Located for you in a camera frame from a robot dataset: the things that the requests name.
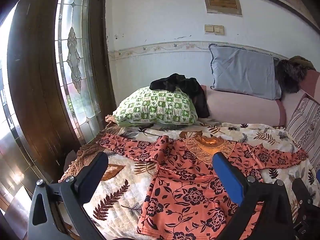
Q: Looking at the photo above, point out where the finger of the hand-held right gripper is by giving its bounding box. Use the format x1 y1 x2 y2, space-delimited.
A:
291 177 314 207

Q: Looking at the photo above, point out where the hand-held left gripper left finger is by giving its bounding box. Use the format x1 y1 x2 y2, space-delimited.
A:
27 151 108 240

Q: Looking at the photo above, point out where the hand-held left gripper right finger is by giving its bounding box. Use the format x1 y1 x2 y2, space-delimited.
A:
212 151 293 240

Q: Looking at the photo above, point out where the orange floral shirt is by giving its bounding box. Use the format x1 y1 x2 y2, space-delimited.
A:
97 133 308 240

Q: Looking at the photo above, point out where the leaf print blanket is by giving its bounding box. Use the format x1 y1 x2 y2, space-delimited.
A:
59 120 320 240

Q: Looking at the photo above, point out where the striped cushion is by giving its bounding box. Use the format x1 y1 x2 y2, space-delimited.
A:
286 96 320 165

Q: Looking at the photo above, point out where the pink bolster cushion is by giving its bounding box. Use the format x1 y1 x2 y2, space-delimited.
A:
200 70 320 128

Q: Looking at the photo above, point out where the green checked pillow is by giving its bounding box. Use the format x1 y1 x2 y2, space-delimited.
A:
112 86 198 127

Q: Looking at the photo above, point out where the black garment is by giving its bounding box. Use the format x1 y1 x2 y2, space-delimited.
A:
149 73 210 118

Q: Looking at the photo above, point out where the brown wooden door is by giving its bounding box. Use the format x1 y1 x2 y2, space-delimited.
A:
6 0 117 183

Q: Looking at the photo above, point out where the grey pillow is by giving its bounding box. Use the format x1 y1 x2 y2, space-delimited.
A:
209 44 282 100

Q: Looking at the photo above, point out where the dark fur garment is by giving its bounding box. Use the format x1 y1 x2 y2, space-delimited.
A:
275 59 308 94

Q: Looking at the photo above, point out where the stained glass panel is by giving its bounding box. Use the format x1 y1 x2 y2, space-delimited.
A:
54 0 100 145

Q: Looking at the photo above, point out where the olive cloth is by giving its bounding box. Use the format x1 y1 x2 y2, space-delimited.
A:
289 56 317 70

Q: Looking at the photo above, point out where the wall plaque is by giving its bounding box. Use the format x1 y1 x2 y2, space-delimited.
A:
202 0 243 17

